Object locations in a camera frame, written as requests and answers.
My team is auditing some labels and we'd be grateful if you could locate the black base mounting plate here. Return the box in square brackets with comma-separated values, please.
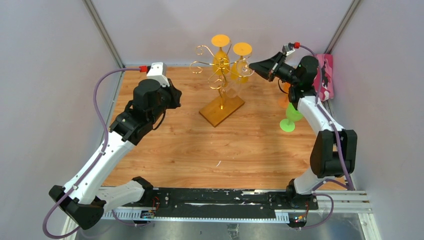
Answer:
[125, 187, 318, 220]

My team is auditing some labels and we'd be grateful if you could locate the orange wine glass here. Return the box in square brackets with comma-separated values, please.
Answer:
[278, 82, 290, 109]

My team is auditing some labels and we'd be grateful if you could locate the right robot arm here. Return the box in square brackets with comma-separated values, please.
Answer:
[248, 52, 358, 209]

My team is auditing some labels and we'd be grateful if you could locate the aluminium frame rail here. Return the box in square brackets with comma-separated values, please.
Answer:
[76, 187, 381, 240]

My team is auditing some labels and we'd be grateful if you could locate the gold wire glass rack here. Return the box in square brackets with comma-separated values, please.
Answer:
[189, 45, 245, 128]

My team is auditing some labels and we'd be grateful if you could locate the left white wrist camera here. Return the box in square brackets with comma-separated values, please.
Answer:
[146, 62, 171, 88]

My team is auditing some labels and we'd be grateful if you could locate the green wine glass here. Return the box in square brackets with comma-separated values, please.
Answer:
[279, 103, 304, 133]

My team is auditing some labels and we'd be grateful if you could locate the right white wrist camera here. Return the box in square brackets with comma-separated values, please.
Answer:
[281, 43, 296, 61]

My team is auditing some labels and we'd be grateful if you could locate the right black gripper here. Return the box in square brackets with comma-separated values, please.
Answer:
[248, 52, 300, 87]

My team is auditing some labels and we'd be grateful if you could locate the pink camouflage cloth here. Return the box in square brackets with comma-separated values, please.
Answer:
[313, 54, 334, 102]

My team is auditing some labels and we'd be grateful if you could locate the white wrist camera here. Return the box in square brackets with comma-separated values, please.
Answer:
[281, 43, 296, 61]
[146, 62, 171, 88]

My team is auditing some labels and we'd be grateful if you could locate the yellow wine glass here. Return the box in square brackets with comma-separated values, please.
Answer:
[231, 42, 253, 67]
[211, 34, 231, 76]

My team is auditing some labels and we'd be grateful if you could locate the clear wine glass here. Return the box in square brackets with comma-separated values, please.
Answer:
[225, 60, 254, 98]

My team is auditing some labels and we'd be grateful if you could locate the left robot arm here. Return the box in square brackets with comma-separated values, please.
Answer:
[48, 77, 182, 230]

